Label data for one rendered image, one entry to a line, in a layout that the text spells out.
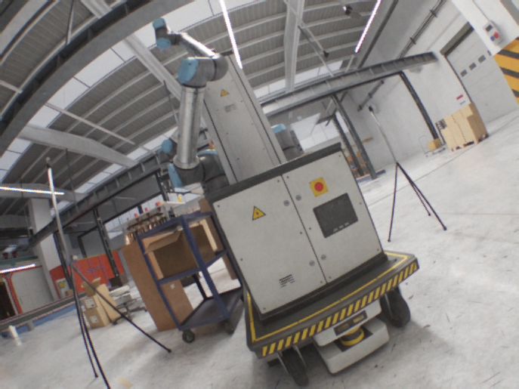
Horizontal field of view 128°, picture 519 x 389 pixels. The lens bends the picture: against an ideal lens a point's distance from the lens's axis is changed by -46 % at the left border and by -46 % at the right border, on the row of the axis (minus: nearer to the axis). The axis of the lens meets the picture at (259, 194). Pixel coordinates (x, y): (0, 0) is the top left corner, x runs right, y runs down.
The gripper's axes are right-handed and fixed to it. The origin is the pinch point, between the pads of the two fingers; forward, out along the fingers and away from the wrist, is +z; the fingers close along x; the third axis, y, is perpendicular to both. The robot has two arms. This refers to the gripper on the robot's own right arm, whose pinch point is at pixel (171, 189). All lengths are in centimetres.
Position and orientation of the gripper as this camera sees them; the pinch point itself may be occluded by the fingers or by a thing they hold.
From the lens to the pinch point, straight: 184.5
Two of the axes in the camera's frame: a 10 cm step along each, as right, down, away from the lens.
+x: 9.5, -2.9, -1.4
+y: -1.6, -0.3, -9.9
